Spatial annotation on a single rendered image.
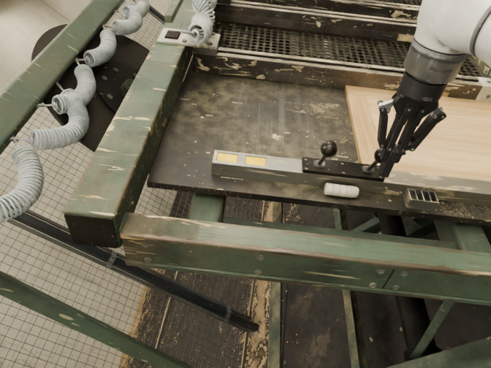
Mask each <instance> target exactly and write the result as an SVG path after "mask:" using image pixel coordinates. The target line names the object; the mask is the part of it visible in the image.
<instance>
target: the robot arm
mask: <svg viewBox="0 0 491 368"><path fill-rule="evenodd" d="M468 54H470V55H473V56H475V57H477V58H478V59H480V60H482V61H483V62H485V63H486V64H487V65H488V66H489V67H490V68H491V0H422V4H421V7H420V9H419V14H418V17H417V26H416V32H415V35H414V37H413V39H412V41H411V46H410V48H409V50H408V53H407V56H406V59H405V60H404V63H403V66H404V68H405V72H404V74H403V77H402V80H401V81H400V84H399V87H398V90H397V92H396V93H395V94H394V95H393V96H392V99H390V100H389V101H385V102H383V101H382V100H381V101H378V103H377V105H378V109H379V112H380V113H379V121H378V136H377V140H378V146H379V147H380V148H383V150H382V152H381V155H380V157H381V164H380V167H379V171H380V174H381V177H388V176H389V174H390V172H391V171H392V167H393V166H394V164H395V163H398V162H399V161H400V159H401V157H402V156H404V155H405V154H406V151H407V150H410V151H415V150H416V149H417V148H418V146H419V145H420V144H421V143H422V141H423V140H424V139H425V137H426V136H427V135H428V134H429V133H430V132H431V131H432V130H433V128H434V127H435V126H436V124H437V123H439V122H441V121H442V120H443V119H445V118H446V113H445V112H444V109H443V108H442V107H439V106H438V105H439V103H438V100H439V99H440V98H441V96H442V94H443V92H444V90H445V88H446V86H447V84H448V83H450V82H451V81H453V80H454V79H455V77H456V76H457V73H458V72H459V70H460V67H461V66H462V64H463V61H464V60H465V58H466V57H467V55H468ZM392 106H394V108H395V112H396V114H395V119H394V121H393V124H392V127H391V129H390V130H389V133H388V135H387V124H388V114H389V113H390V111H391V107H392ZM427 115H428V116H427ZM425 116H427V117H426V118H425V120H424V121H423V122H422V124H421V125H420V126H419V124H420V122H421V120H422V119H423V118H424V117H425ZM406 121H407V122H406ZM404 125H405V127H404V129H403V132H402V134H401V136H400V138H399V140H398V143H397V144H395V143H396V141H397V138H398V137H399V135H400V132H401V130H402V128H403V126H404ZM417 126H419V128H418V129H417V130H416V127H417ZM415 130H416V131H415ZM386 137H387V138H386Z"/></svg>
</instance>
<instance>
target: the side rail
mask: <svg viewBox="0 0 491 368"><path fill-rule="evenodd" d="M119 236H120V239H122V243H123V249H124V253H125V257H126V258H125V262H126V265H128V266H135V267H147V268H154V269H167V270H174V271H181V272H193V273H200V274H206V275H219V276H226V277H238V278H245V279H252V280H264V281H271V282H278V283H291V284H298V285H310V286H317V287H323V288H336V289H343V290H350V291H362V292H369V293H376V294H389V295H395V296H407V297H414V298H421V299H434V300H441V301H448V302H460V303H466V304H479V305H486V306H491V253H482V252H475V251H468V250H455V249H448V248H437V247H430V246H423V245H410V244H403V243H397V242H385V241H378V240H371V239H359V238H352V237H339V236H332V235H326V234H314V233H307V232H300V231H287V230H281V229H269V228H262V227H255V226H242V225H236V224H229V223H216V222H210V221H198V220H191V219H184V218H171V217H164V216H158V215H146V214H139V213H132V212H128V216H127V218H126V222H125V224H124V226H123V229H122V232H120V234H119Z"/></svg>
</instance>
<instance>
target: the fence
mask: <svg viewBox="0 0 491 368"><path fill-rule="evenodd" d="M218 153H224V154H231V155H238V157H237V163H233V162H226V161H217V157H218ZM246 156H250V157H257V158H266V163H265V166H259V165H252V164H246ZM212 175H222V176H229V177H241V178H248V179H255V180H266V181H273V182H280V183H292V184H299V185H312V186H318V187H324V186H325V184H326V183H332V184H333V183H334V184H339V185H340V184H341V185H352V186H356V187H358V189H359V191H363V192H370V193H382V194H389V195H396V196H403V195H404V193H405V192H406V189H407V188H410V189H417V190H424V191H435V194H436V196H437V198H438V200H440V201H447V202H459V203H466V204H478V205H485V206H491V181H485V180H472V179H465V178H459V177H447V176H440V175H428V174H421V173H414V172H402V171H395V170H392V171H391V172H390V174H389V176H388V177H385V180H384V182H379V181H373V180H361V179H354V178H347V177H335V176H328V175H316V174H309V173H303V172H302V160H300V159H293V158H281V157H274V156H261V155H255V154H248V153H236V152H229V151H222V150H215V151H214V154H213V161H212Z"/></svg>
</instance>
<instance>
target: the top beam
mask: <svg viewBox="0 0 491 368"><path fill-rule="evenodd" d="M192 4H193V1H192V0H184V1H183V3H182V4H181V6H180V9H179V10H178V13H177V15H176V16H175V19H174V20H173V22H172V23H165V24H164V26H163V28H175V29H182V30H187V29H189V26H190V25H191V19H192V18H193V16H194V15H195V14H196V13H195V11H194V10H193V8H192V6H191V5H192ZM163 28H162V30H163ZM162 30H161V32H162ZM161 32H160V33H159V35H160V34H161ZM159 35H158V37H157V39H158V38H159ZM157 39H156V41H155V42H154V44H153V47H152V48H151V50H150V52H149V54H148V56H147V58H146V59H145V61H144V63H143V65H142V66H141V68H140V70H139V72H138V74H137V76H136V77H135V79H134V82H133V83H132V85H131V87H130V89H129V90H128V92H127V94H126V96H125V98H124V99H123V101H122V103H121V105H120V107H119V108H118V111H117V112H116V114H115V116H114V118H113V120H112V122H111V123H110V125H109V127H108V129H107V130H106V132H105V134H104V136H103V138H102V140H101V142H100V143H99V146H98V148H97V149H96V151H95V153H94V155H93V156H92V158H91V160H90V162H89V164H88V166H87V167H86V169H85V171H84V173H83V175H82V177H81V178H80V180H79V182H78V184H77V186H76V188H75V189H74V191H73V193H72V195H71V196H70V198H69V201H68V202H67V204H66V206H65V208H64V210H63V213H64V217H65V220H66V224H67V226H68V228H69V232H70V234H71V237H72V240H73V242H74V243H75V244H79V245H91V246H98V247H104V248H120V247H121V246H122V244H123V243H122V239H120V236H119V234H120V232H119V228H120V226H121V223H122V220H123V217H124V216H125V213H126V212H132V213H134V211H135V209H136V206H137V203H138V201H139V198H140V195H141V193H142V190H143V187H144V184H145V181H146V179H147V176H148V173H149V171H150V169H151V165H152V163H153V160H154V157H155V155H156V151H157V150H158V147H159V143H160V141H161V138H162V136H163V133H164V130H165V128H166V125H167V122H168V120H169V117H170V114H171V112H172V108H173V106H174V103H175V100H176V98H177V96H178V92H179V90H180V87H181V84H182V82H183V78H184V77H185V74H186V70H187V69H188V66H189V63H190V60H191V57H192V55H193V47H191V46H184V45H171V44H164V43H159V42H157Z"/></svg>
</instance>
